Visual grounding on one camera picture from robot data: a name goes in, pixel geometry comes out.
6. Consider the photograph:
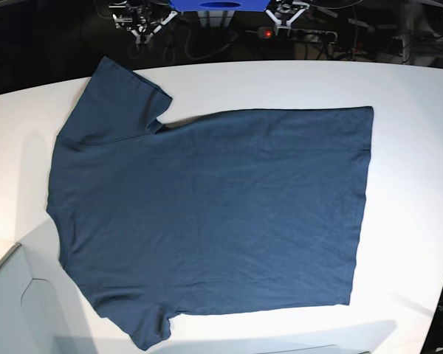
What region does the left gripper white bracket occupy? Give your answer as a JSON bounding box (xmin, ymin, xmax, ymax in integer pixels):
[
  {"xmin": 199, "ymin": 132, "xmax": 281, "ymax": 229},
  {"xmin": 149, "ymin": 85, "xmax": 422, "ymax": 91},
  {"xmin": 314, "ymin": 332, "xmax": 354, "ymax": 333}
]
[{"xmin": 264, "ymin": 1, "xmax": 310, "ymax": 36}]

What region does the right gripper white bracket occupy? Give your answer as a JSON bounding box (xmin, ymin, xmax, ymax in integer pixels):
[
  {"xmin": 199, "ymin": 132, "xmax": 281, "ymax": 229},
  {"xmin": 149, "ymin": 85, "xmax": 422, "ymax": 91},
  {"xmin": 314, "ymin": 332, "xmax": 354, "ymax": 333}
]
[{"xmin": 112, "ymin": 3, "xmax": 178, "ymax": 44}]

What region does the dark blue T-shirt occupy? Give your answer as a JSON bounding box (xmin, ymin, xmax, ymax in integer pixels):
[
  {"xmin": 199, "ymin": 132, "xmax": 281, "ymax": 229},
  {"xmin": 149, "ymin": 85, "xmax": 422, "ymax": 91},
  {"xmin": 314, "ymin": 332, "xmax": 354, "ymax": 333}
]
[{"xmin": 47, "ymin": 58, "xmax": 374, "ymax": 350}]

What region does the power strip with red light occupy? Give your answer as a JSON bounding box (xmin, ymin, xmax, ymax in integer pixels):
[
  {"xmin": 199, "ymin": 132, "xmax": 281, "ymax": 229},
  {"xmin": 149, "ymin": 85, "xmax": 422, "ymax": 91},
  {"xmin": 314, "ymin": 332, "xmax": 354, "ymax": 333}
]
[{"xmin": 255, "ymin": 27, "xmax": 337, "ymax": 44}]

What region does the blue box with oval hole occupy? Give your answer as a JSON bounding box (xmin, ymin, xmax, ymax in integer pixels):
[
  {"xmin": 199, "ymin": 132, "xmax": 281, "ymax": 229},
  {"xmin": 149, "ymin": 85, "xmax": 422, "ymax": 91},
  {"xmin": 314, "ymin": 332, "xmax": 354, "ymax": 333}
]
[{"xmin": 170, "ymin": 0, "xmax": 269, "ymax": 12}]

